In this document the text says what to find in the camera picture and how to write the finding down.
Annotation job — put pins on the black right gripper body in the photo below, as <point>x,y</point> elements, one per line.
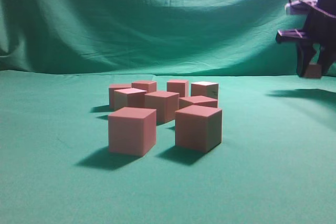
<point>319,28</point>

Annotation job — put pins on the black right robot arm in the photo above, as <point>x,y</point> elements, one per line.
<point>329,7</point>

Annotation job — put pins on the green cloth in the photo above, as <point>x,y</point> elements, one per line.
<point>276,163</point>

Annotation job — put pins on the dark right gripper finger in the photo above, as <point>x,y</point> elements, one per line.
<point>305,53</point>
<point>326,59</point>

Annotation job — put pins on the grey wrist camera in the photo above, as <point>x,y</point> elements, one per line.
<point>296,7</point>

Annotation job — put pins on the pink wooden cube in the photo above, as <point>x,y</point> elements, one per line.
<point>204,88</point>
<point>198,127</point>
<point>130,97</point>
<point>112,88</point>
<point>132,131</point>
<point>147,85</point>
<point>165,103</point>
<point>198,100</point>
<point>178,86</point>
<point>313,71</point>

